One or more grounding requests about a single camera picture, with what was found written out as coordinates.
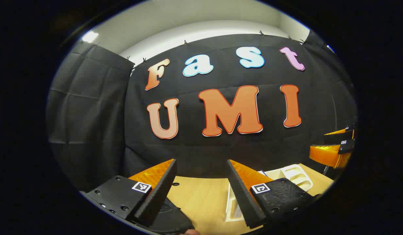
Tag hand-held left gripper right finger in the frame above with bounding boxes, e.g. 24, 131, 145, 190
226, 159, 323, 229

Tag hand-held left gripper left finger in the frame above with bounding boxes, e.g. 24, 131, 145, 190
80, 159, 178, 228

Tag black schoolbag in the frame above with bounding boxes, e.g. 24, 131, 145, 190
133, 201, 194, 235

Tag cream plastic bookshelf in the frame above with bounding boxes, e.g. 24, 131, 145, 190
225, 163, 319, 223

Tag black backdrop cloth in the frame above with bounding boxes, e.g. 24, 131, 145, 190
46, 31, 357, 193

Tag ceiling light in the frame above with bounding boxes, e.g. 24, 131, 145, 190
82, 30, 99, 43

